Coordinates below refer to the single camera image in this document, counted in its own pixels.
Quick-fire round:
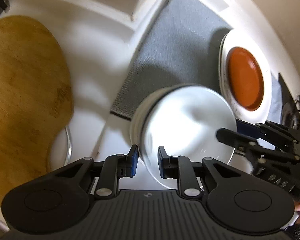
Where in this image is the plain white bowl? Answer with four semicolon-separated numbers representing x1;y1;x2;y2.
138;85;237;189

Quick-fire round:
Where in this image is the cream white bowl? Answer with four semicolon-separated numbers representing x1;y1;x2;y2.
129;83;198;153

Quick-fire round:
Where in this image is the white floral plate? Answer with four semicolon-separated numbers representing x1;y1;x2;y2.
218;29;272;124

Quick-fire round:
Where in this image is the orange red plate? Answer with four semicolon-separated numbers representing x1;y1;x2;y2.
226;47;264;111

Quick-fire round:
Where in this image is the black gas stove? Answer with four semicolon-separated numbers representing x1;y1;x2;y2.
278;73;300;131

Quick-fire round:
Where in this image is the wooden cutting board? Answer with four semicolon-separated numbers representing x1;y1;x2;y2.
0;15;73;204

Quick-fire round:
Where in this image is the grey counter mat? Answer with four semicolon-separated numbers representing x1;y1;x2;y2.
110;0;232;120

